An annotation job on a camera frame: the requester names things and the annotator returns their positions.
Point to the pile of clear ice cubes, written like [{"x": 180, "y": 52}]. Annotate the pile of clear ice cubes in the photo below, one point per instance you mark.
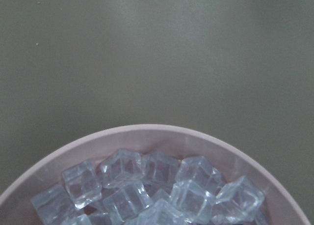
[{"x": 128, "y": 188}]

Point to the pink bowl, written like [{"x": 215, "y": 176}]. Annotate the pink bowl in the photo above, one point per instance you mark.
[{"x": 16, "y": 209}]

